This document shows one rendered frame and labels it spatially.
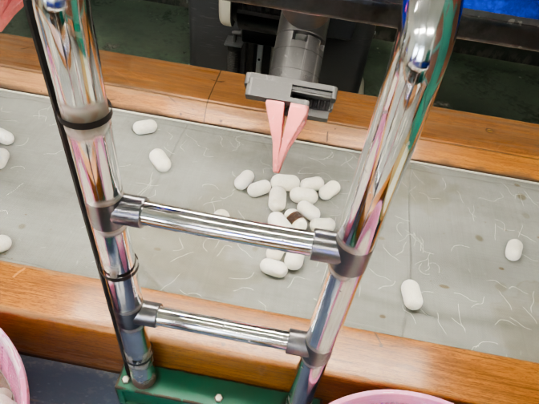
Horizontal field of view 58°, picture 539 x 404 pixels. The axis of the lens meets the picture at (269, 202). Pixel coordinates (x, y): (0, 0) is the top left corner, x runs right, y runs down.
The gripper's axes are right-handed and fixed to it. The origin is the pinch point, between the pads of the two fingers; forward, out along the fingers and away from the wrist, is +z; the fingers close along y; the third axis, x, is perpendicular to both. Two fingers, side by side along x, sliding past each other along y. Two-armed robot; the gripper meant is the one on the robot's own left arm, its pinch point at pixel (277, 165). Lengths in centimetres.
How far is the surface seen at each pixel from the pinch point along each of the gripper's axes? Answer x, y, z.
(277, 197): 4.1, 0.5, 3.4
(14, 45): 18, -45, -14
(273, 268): -2.1, 1.8, 11.4
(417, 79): -35.8, 6.5, 0.2
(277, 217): 2.0, 1.1, 5.8
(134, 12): 185, -96, -88
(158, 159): 6.1, -15.4, 1.3
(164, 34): 173, -75, -75
